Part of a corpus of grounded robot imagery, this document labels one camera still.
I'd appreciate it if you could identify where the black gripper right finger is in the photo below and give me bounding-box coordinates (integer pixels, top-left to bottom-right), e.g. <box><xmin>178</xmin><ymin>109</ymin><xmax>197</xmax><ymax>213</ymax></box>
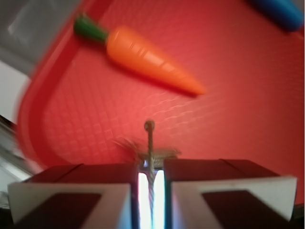
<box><xmin>164</xmin><ymin>159</ymin><xmax>297</xmax><ymax>229</ymax></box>

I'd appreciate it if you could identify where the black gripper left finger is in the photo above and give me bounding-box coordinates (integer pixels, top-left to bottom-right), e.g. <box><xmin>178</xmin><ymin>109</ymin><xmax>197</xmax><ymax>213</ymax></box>
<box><xmin>8</xmin><ymin>163</ymin><xmax>139</xmax><ymax>229</ymax></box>

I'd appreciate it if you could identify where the silver key bunch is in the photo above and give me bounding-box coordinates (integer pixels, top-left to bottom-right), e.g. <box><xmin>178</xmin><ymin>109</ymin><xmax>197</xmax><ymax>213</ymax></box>
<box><xmin>113</xmin><ymin>120</ymin><xmax>182</xmax><ymax>229</ymax></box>

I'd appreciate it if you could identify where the red plastic tray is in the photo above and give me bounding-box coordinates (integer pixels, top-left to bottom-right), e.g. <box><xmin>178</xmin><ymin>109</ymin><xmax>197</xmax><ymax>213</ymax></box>
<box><xmin>17</xmin><ymin>0</ymin><xmax>305</xmax><ymax>178</ymax></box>

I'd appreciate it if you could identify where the orange toy carrot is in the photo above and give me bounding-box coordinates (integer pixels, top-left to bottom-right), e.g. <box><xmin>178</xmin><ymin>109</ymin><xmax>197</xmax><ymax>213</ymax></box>
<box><xmin>73</xmin><ymin>14</ymin><xmax>205</xmax><ymax>95</ymax></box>

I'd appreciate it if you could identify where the grey plastic sink basin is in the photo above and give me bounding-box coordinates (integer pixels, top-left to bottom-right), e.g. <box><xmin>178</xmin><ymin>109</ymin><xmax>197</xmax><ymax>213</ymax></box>
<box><xmin>0</xmin><ymin>0</ymin><xmax>81</xmax><ymax>75</ymax></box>

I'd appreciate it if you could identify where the blue toy bottle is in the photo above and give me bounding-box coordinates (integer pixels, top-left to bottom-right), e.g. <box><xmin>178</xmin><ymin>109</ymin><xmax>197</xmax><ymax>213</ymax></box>
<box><xmin>248</xmin><ymin>0</ymin><xmax>305</xmax><ymax>32</ymax></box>

